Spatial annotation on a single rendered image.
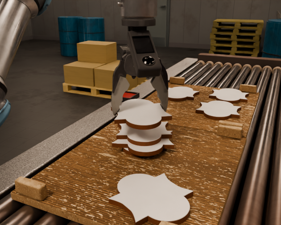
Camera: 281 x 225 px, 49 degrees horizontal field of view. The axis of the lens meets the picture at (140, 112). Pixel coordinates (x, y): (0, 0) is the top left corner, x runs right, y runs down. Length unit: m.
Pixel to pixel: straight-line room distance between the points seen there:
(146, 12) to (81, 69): 3.62
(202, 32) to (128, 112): 7.61
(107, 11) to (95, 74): 5.08
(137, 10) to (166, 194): 0.35
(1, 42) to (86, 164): 0.42
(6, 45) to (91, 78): 3.32
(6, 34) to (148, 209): 0.61
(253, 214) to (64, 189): 0.33
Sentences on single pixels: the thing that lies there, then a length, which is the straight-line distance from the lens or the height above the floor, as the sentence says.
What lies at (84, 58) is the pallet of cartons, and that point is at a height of 0.43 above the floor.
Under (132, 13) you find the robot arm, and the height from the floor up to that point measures 1.23.
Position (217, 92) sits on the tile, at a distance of 1.11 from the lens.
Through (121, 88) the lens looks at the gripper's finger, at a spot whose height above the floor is 1.08.
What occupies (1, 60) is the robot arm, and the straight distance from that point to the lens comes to 0.87.
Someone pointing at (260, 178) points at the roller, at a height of 0.92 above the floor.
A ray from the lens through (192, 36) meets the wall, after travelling 8.30.
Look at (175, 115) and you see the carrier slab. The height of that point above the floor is 0.94.
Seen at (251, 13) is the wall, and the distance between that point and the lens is 8.09.
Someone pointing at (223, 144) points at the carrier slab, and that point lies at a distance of 0.75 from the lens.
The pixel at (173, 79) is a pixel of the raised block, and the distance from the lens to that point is 1.22.
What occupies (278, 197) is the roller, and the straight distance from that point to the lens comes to 0.63.
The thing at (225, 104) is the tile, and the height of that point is 0.95.
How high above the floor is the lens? 1.26
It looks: 21 degrees down
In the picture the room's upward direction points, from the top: straight up
